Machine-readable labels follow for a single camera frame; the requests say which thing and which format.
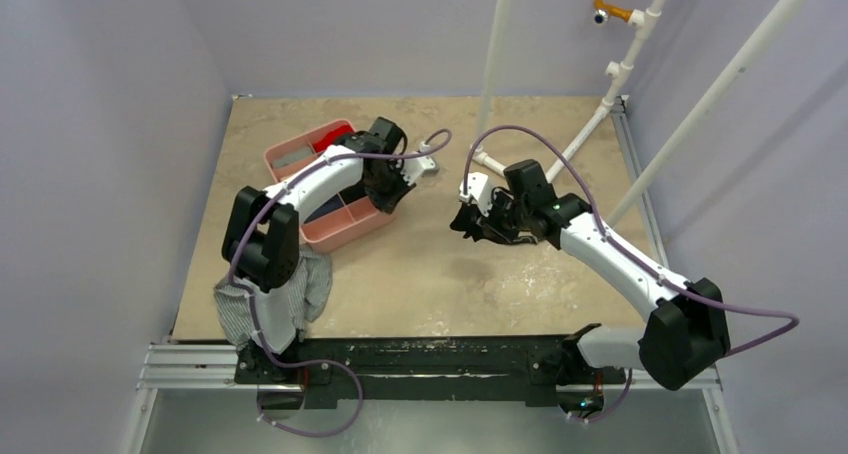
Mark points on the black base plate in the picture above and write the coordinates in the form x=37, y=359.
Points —
x=537, y=370

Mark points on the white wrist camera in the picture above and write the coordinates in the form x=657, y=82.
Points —
x=477, y=190
x=418, y=167

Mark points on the red rolled garment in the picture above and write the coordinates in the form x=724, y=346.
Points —
x=331, y=136

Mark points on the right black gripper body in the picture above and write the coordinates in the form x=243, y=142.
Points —
x=483, y=218

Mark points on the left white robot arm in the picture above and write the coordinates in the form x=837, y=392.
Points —
x=276, y=284

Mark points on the aluminium rail frame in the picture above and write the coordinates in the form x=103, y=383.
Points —
x=419, y=313

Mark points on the pink divided organizer tray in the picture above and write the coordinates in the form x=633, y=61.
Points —
x=359, y=216

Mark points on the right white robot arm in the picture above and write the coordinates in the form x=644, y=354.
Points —
x=685, y=332

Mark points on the white pvc pipe frame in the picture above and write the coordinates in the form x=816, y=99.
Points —
x=643, y=22

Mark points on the grey rolled garment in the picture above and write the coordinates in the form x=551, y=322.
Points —
x=285, y=157

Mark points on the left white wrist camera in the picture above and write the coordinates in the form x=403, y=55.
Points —
x=418, y=167

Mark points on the orange mounted camera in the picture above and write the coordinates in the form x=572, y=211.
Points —
x=604, y=11

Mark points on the navy rolled garment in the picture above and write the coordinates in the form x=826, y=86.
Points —
x=328, y=207

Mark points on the black underwear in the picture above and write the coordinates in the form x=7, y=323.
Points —
x=498, y=227

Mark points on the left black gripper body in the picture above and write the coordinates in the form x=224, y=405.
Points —
x=387, y=187

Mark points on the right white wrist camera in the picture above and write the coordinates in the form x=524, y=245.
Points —
x=477, y=190

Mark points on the grey striped underwear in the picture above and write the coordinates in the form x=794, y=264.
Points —
x=284, y=313

